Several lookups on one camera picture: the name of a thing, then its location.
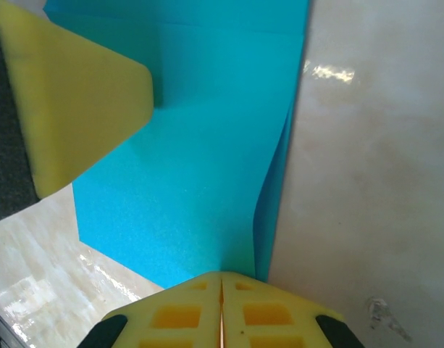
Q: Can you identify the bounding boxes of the blue paper sheet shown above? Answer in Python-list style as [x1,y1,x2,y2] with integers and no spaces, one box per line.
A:
[43,0,311,291]

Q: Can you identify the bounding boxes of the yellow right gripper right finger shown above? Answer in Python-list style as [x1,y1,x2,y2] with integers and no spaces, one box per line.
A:
[222,273,366,348]

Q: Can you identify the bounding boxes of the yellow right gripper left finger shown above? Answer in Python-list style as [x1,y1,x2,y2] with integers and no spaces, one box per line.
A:
[75,271,223,348]

